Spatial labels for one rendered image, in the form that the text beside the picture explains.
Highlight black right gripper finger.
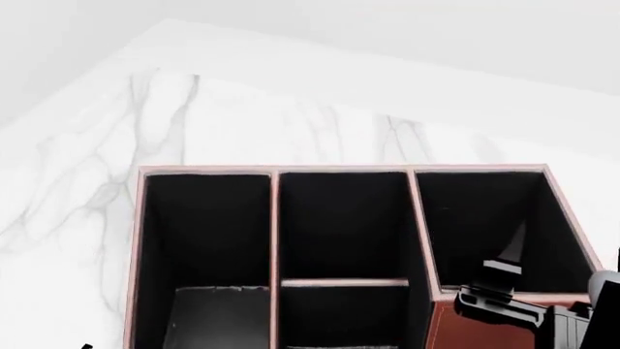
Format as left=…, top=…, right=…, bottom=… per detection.
left=453, top=284, right=547, bottom=332
left=473, top=218, right=528, bottom=297

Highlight pink leather caddy black interior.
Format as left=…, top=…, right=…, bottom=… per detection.
left=121, top=163, right=605, bottom=349

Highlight grey wrist camera housing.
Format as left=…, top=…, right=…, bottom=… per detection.
left=578, top=270, right=620, bottom=349

